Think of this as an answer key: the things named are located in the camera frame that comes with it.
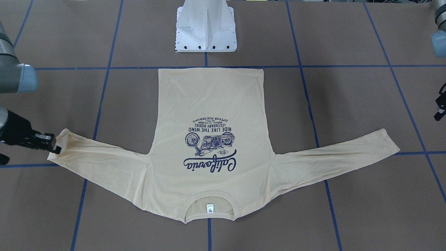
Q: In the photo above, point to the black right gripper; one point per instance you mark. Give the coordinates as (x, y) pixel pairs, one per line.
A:
(14, 129)

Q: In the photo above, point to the beige long-sleeve graphic shirt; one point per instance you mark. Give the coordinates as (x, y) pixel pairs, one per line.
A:
(211, 156)

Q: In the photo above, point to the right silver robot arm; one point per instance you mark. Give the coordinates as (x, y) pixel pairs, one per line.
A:
(16, 77)

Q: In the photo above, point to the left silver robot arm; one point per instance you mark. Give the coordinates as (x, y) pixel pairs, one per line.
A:
(438, 38)

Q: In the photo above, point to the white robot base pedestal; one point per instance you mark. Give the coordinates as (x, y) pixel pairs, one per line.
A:
(205, 26)

